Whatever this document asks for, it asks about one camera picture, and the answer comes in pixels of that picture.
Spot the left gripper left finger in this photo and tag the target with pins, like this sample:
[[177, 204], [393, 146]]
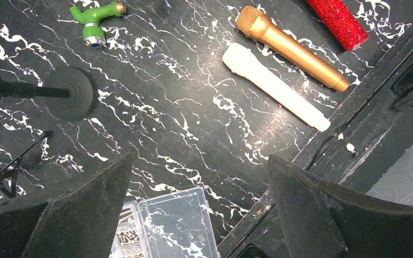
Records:
[[76, 217]]

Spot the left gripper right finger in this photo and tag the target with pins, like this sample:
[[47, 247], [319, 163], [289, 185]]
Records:
[[322, 219]]

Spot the black tripod shock mount stand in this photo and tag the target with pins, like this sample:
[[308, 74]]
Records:
[[23, 166]]

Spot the black round base clip stand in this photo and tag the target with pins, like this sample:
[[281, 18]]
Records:
[[69, 92]]

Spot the pink microphone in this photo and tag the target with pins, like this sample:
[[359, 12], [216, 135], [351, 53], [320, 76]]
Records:
[[241, 61]]

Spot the red glitter microphone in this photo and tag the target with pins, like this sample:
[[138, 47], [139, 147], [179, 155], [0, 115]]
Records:
[[341, 22]]

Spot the gold microphone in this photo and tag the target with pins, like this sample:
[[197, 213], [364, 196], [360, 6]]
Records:
[[256, 25]]

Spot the clear plastic screw box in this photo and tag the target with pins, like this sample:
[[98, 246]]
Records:
[[172, 225]]

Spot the green hose splitter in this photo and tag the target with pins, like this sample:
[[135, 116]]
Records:
[[93, 34]]

